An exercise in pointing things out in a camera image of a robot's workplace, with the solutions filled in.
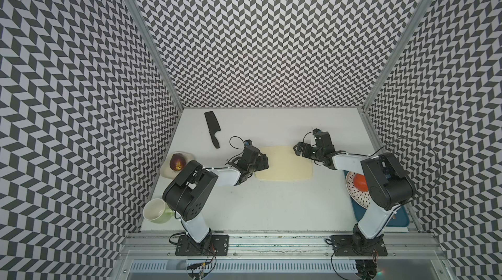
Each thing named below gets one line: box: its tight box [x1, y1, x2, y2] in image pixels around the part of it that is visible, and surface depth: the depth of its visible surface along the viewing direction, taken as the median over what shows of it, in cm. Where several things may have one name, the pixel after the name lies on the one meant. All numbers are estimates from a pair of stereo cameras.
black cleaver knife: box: [203, 110, 221, 150], surface depth 114 cm
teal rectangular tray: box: [385, 205, 410, 228], surface depth 82 cm
